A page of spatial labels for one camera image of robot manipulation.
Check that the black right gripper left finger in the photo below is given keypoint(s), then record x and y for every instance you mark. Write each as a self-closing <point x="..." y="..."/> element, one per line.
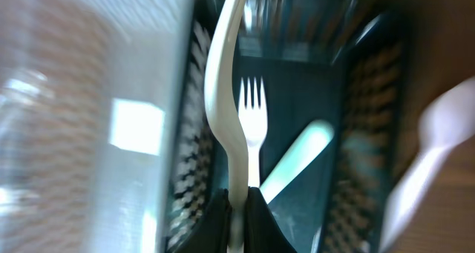
<point x="211" y="233"/>

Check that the clear plastic basket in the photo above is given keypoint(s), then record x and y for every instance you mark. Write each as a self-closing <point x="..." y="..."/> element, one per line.
<point x="90" y="93"/>

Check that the thick white plastic spoon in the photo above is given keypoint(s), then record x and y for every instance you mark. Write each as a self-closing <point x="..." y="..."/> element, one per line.
<point x="447" y="122"/>

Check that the white plastic fork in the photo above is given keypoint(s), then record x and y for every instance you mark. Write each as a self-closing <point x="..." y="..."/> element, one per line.
<point x="252" y="113"/>

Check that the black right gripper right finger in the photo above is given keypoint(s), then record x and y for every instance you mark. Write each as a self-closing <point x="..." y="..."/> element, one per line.
<point x="261" y="232"/>

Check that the mint green plastic fork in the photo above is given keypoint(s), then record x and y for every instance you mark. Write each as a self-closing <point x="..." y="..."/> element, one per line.
<point x="306" y="147"/>

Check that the dark green plastic basket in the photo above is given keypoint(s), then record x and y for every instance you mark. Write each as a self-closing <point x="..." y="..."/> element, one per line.
<point x="344" y="62"/>

